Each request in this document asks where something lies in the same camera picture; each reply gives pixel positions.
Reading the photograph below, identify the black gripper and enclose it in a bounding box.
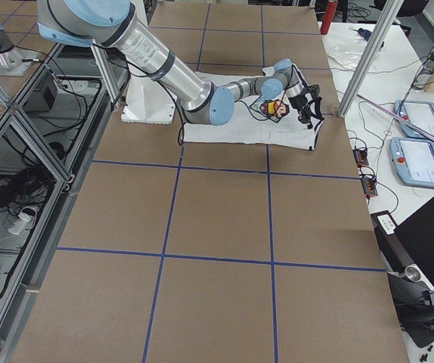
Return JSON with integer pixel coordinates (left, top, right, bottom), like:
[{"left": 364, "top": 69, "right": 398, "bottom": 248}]
[{"left": 290, "top": 91, "right": 322, "bottom": 124}]

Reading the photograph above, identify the grey cartoon print t-shirt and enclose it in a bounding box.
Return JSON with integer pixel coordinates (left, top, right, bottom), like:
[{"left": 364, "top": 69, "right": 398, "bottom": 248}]
[{"left": 181, "top": 58, "right": 324, "bottom": 150}]

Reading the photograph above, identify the left grey orange usb hub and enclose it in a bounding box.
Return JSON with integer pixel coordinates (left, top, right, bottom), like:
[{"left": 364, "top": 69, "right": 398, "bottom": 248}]
[{"left": 352, "top": 149, "right": 369, "bottom": 168}]

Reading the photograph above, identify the grey orange usb hub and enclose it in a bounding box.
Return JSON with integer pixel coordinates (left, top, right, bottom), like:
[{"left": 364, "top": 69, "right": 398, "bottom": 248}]
[
  {"left": 361, "top": 177, "right": 378, "bottom": 199},
  {"left": 352, "top": 149, "right": 369, "bottom": 168}
]

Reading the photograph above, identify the red bottle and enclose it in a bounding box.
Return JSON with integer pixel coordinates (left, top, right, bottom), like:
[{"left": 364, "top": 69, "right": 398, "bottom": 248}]
[{"left": 320, "top": 0, "right": 338, "bottom": 35}]

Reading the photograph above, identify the right grey orange usb hub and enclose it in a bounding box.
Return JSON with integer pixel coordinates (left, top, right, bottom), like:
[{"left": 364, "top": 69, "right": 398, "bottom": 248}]
[{"left": 361, "top": 177, "right": 378, "bottom": 199}]

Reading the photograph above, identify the far teach pendant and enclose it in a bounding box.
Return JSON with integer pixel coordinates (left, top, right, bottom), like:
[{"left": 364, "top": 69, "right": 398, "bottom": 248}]
[{"left": 394, "top": 100, "right": 434, "bottom": 135}]

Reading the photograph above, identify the teach pendant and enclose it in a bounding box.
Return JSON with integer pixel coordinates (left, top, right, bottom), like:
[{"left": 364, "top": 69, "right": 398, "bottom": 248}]
[
  {"left": 389, "top": 137, "right": 434, "bottom": 189},
  {"left": 394, "top": 100, "right": 434, "bottom": 135}
]

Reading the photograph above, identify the near teach pendant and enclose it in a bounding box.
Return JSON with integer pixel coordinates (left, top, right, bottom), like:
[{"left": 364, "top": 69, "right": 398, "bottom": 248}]
[{"left": 389, "top": 137, "right": 434, "bottom": 189}]

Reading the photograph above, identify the black box with label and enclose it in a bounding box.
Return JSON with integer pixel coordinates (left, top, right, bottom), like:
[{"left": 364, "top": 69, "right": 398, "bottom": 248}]
[{"left": 370, "top": 210, "right": 414, "bottom": 272}]

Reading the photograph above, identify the black power adapter box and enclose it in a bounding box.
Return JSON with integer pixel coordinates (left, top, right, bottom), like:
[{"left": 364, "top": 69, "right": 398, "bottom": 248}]
[{"left": 23, "top": 79, "right": 57, "bottom": 112}]

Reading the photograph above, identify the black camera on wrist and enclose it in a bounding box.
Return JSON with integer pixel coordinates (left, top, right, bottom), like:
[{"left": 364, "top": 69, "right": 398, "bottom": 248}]
[{"left": 305, "top": 85, "right": 320, "bottom": 99}]

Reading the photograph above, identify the aluminium frame post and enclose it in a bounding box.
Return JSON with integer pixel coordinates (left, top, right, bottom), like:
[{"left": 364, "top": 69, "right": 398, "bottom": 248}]
[{"left": 337, "top": 0, "right": 404, "bottom": 118}]

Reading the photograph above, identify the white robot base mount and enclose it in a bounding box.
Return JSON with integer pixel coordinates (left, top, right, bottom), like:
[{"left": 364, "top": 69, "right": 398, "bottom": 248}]
[{"left": 121, "top": 76, "right": 175, "bottom": 125}]

